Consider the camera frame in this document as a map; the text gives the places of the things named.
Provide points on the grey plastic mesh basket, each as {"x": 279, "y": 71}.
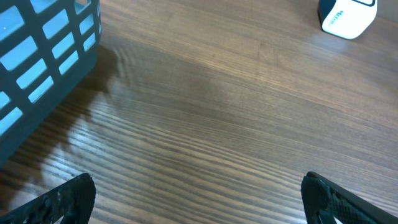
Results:
{"x": 47, "y": 48}

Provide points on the white barcode scanner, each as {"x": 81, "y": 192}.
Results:
{"x": 347, "y": 19}

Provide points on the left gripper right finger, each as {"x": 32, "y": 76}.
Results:
{"x": 326, "y": 202}

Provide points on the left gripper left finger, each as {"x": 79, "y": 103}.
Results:
{"x": 71, "y": 202}

